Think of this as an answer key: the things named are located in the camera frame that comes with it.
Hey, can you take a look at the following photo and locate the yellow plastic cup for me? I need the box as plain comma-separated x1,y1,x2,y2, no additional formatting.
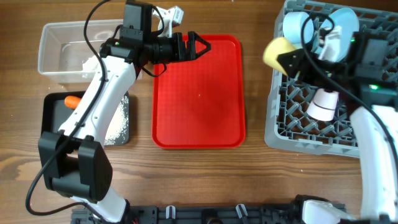
262,37,297,72

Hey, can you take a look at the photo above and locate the pink plastic cup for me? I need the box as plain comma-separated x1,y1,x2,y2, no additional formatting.
307,88,339,121

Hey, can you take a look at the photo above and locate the light blue bowl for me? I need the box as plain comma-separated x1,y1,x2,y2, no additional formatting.
282,12,314,44

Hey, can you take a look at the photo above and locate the light blue plate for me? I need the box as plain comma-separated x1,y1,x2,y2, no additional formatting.
315,7,359,62

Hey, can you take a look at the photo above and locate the white tissue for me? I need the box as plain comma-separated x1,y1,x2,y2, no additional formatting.
82,56,100,78

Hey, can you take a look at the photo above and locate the orange carrot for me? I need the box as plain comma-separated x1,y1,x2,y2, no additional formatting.
64,96,81,110

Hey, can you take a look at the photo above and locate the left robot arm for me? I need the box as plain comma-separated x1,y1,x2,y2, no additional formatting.
36,1,211,223

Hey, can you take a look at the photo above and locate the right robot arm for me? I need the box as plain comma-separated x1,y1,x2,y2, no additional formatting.
303,32,397,223

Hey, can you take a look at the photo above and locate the grey dishwasher rack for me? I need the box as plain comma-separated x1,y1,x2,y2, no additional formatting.
264,7,397,157

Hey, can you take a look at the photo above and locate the clear plastic waste bin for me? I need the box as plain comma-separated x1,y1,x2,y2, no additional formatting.
38,19,127,83

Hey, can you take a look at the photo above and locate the black food waste tray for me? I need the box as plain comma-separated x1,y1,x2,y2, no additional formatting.
40,90,131,151

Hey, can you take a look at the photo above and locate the red plastic tray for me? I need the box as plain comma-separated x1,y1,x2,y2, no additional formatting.
152,34,246,149

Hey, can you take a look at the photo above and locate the pile of rice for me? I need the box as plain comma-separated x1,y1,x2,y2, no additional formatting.
104,92,129,146

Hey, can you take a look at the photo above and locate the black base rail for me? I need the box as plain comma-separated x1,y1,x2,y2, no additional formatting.
70,203,346,224

